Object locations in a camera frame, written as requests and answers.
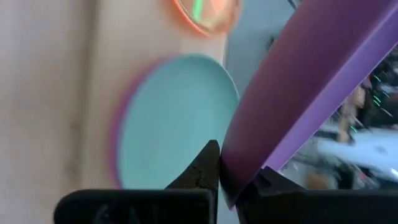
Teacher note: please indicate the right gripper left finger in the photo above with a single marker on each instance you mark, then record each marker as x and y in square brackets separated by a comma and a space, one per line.
[155, 205]

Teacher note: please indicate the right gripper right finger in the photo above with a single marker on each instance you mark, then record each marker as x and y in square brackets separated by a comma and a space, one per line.
[311, 208]

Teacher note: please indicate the purple plastic plate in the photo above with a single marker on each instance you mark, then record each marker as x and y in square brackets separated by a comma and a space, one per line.
[295, 77]
[113, 143]

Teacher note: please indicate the teal plastic plate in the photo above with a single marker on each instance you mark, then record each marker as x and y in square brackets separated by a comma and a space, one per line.
[174, 124]

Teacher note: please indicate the red translucent plate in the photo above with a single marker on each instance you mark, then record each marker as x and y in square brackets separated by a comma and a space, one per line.
[186, 17]

